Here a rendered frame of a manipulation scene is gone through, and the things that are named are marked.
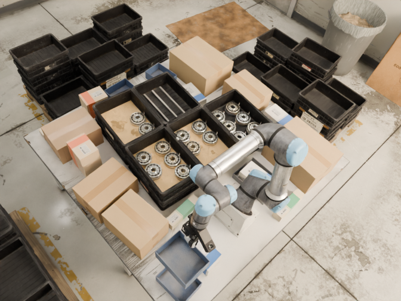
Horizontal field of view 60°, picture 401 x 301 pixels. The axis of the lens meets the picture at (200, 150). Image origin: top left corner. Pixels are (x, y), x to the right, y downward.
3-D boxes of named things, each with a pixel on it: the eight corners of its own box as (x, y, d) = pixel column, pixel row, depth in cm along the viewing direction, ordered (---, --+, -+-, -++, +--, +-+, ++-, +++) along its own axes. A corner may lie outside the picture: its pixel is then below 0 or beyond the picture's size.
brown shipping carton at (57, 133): (88, 122, 247) (83, 106, 234) (104, 142, 238) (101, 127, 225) (47, 142, 234) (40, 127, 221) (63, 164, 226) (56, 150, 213)
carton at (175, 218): (192, 197, 220) (193, 193, 215) (199, 204, 218) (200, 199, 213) (164, 223, 209) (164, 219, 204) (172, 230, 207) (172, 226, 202)
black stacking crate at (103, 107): (164, 136, 232) (164, 125, 223) (125, 157, 220) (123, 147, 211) (132, 99, 248) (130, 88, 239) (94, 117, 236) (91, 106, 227)
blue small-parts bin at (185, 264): (209, 266, 160) (210, 261, 154) (185, 289, 153) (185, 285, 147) (179, 235, 167) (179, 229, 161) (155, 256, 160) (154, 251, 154)
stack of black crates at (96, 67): (119, 75, 354) (114, 37, 318) (138, 92, 343) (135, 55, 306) (85, 92, 337) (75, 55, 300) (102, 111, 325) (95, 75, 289)
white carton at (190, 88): (205, 106, 265) (206, 98, 258) (193, 113, 260) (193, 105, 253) (190, 90, 273) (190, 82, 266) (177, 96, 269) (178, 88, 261)
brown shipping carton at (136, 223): (168, 232, 206) (169, 221, 193) (141, 260, 195) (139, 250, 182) (132, 200, 215) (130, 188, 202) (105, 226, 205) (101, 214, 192)
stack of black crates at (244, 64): (271, 88, 363) (277, 71, 344) (252, 101, 349) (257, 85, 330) (243, 67, 377) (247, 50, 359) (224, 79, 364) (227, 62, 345)
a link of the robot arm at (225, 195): (222, 174, 146) (201, 186, 141) (240, 192, 141) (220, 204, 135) (219, 186, 152) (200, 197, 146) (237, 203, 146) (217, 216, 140)
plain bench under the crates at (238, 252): (315, 205, 304) (350, 161, 247) (175, 348, 233) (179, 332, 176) (191, 99, 364) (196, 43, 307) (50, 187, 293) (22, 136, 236)
